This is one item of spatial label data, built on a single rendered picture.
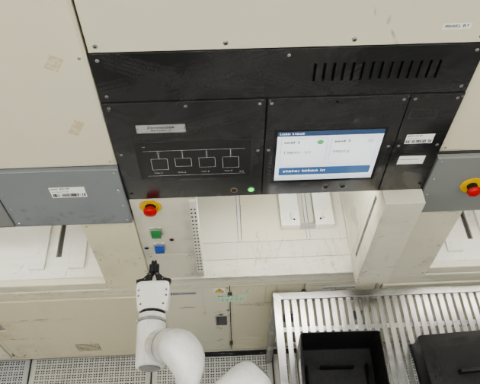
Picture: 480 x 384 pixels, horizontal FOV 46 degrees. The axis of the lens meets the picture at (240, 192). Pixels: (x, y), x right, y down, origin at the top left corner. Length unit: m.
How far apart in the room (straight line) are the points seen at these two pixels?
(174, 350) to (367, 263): 0.94
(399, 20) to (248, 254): 1.19
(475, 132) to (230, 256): 1.02
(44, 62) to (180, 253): 0.91
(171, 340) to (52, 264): 1.07
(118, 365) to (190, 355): 1.72
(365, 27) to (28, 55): 0.72
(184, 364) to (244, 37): 0.71
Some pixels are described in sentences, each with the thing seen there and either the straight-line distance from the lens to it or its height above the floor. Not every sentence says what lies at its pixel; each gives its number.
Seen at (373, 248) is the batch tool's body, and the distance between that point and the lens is 1.93.
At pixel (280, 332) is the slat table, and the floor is 0.76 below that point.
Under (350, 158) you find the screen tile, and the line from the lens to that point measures 1.58.
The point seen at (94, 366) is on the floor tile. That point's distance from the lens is 3.00.
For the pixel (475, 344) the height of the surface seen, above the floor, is 0.86.
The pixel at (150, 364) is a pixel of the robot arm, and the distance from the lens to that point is 1.64.
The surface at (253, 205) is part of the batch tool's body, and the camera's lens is 2.30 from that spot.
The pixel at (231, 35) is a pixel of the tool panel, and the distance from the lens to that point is 1.24.
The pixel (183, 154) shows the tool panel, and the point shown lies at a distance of 1.52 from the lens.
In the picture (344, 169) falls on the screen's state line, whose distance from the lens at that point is 1.62.
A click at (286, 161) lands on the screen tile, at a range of 1.56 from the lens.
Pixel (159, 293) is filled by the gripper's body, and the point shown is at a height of 1.23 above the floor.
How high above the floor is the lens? 2.77
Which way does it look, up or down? 55 degrees down
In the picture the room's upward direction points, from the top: straight up
